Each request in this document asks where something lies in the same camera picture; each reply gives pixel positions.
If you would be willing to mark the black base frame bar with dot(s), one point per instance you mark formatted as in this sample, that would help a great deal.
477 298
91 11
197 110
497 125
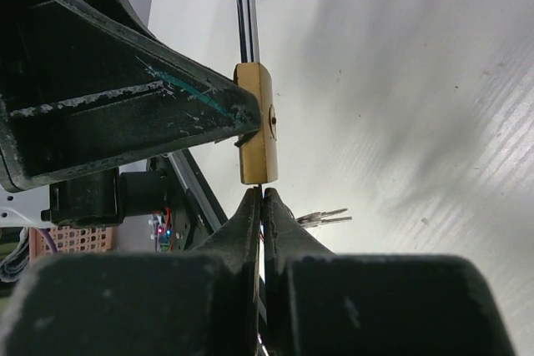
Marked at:
196 193

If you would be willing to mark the brass padlock silver shackle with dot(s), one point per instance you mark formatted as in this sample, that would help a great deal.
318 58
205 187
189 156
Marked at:
257 148

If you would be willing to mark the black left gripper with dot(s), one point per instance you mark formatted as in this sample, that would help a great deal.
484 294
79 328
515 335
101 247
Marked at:
86 87

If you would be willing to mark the pink perforated basket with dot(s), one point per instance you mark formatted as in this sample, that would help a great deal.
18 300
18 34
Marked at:
71 240

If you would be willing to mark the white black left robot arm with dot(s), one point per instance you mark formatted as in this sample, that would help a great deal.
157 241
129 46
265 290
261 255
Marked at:
12 210

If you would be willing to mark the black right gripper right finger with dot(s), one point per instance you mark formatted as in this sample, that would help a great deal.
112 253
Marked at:
322 303

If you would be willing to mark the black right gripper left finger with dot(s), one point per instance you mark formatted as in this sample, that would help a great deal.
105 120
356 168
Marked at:
199 302

